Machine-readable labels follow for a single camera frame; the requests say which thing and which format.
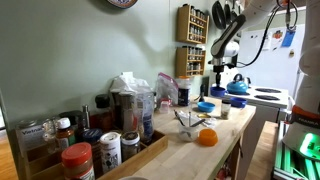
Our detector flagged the spice jar with silver lid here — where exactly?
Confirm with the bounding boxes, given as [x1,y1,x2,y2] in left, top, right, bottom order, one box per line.
[120,131,142,163]

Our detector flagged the clear glass bowl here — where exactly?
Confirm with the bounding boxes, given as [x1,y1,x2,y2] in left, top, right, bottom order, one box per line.
[176,121,201,143]

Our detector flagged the small container with pink lid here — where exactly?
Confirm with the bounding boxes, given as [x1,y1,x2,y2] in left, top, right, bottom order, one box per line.
[159,98,171,114]

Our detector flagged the orange fruit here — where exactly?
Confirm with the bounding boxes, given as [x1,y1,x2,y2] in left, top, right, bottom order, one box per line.
[198,128,219,147]

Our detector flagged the wooden wall spice rack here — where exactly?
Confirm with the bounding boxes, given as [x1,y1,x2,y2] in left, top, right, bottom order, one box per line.
[176,3,210,44]
[174,45,206,78]

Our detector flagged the brown bottle with white cap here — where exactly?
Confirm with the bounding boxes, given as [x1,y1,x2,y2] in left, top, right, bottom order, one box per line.
[55,117,77,151]

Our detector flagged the crumpled white plastic bag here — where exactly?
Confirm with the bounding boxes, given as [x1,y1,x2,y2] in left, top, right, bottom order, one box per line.
[109,71,152,94]

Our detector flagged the blue paper on refrigerator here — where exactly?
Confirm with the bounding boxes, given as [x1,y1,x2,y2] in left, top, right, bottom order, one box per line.
[280,25,297,48]

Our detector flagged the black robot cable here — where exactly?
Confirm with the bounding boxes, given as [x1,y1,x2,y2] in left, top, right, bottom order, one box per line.
[234,0,299,68]

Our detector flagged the wooden organizer tray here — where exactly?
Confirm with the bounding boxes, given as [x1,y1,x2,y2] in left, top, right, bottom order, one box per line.
[14,129,169,180]

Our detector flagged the white stove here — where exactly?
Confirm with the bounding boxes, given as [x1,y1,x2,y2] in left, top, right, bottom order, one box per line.
[216,66,291,180]

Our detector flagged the teal kettle with black handle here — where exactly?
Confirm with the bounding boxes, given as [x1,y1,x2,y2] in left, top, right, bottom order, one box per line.
[225,73,249,95]

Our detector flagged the light blue bowl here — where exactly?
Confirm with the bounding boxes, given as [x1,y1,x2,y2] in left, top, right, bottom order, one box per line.
[197,101,217,113]

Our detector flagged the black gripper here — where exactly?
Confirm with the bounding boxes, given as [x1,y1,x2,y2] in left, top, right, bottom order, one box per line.
[212,64,224,89]

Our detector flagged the decorative wall plate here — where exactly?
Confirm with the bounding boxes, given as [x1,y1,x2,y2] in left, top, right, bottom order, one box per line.
[106,0,139,10]

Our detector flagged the glass jar with black lid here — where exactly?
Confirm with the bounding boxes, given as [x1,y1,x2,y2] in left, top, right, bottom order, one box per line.
[220,98,232,120]

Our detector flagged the jar with red lid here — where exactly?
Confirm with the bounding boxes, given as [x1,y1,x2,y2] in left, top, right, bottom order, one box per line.
[60,142,96,180]

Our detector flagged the white refrigerator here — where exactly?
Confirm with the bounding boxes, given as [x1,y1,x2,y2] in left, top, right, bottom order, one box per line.
[233,21,320,101]

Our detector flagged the blue plastic cup with handle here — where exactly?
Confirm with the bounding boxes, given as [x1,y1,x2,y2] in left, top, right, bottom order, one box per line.
[229,96,248,109]

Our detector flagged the slim metal shaker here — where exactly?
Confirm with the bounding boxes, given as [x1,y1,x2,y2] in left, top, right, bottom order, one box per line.
[81,105,91,129]

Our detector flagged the clear package with blue label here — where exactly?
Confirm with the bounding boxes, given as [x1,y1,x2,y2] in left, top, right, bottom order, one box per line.
[135,91,156,145]

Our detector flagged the clear glass jar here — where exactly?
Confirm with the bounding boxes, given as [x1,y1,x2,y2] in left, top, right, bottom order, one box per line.
[41,118,59,154]

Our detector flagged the jar with white Vietnam label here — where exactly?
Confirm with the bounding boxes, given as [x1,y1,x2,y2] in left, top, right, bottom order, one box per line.
[14,119,46,151]

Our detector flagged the black stove burner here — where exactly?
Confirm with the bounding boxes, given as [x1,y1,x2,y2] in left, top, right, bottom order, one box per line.
[226,89,251,97]
[254,87,283,94]
[254,94,280,102]

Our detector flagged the red printed paper on refrigerator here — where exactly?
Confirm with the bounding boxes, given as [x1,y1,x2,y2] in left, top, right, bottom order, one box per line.
[271,29,284,43]

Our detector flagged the jar with blue lid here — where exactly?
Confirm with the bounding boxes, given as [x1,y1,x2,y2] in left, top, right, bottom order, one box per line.
[82,128,104,164]

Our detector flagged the robot stand with green light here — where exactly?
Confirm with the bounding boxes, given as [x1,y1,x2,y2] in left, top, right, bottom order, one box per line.
[271,119,320,180]

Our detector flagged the tall glass grinder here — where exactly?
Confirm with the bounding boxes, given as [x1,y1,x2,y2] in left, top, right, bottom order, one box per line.
[119,92,137,134]

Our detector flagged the dark bottle with black cap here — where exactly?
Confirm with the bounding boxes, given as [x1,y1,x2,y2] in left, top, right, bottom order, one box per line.
[94,93,113,133]

